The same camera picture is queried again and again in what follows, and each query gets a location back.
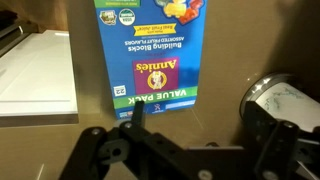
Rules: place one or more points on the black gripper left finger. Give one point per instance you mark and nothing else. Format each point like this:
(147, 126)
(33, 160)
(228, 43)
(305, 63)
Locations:
(100, 156)

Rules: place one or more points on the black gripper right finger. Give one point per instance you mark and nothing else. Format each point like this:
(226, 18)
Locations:
(283, 150)

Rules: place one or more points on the blue Annie's snack box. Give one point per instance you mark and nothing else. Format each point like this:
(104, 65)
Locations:
(153, 63)

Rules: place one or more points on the white paper towel roll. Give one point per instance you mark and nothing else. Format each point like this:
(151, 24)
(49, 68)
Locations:
(290, 100)

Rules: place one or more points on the white lower cabinet door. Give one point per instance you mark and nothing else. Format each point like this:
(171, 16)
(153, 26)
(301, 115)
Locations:
(33, 76)

